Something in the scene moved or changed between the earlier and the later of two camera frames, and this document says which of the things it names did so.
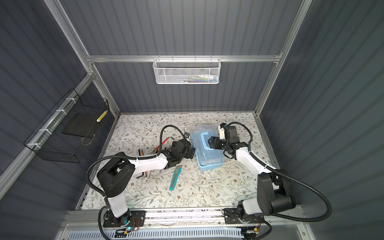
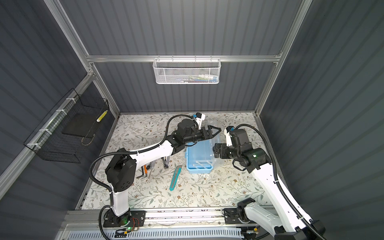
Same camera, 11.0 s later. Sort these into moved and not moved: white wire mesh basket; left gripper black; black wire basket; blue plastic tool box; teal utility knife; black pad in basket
Moved: blue plastic tool box; left gripper black
Not moved: teal utility knife; black pad in basket; black wire basket; white wire mesh basket
